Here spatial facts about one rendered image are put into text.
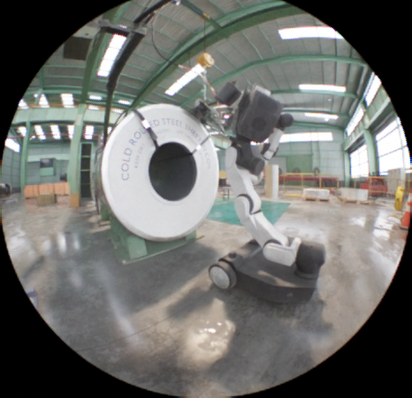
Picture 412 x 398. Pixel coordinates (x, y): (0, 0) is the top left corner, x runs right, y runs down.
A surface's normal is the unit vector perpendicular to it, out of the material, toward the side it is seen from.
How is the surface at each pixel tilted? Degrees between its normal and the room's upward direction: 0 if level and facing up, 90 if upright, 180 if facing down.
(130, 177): 90
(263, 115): 127
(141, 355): 0
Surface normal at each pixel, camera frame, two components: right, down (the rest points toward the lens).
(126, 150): 0.75, 0.05
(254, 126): -0.06, 0.67
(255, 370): 0.00, -1.00
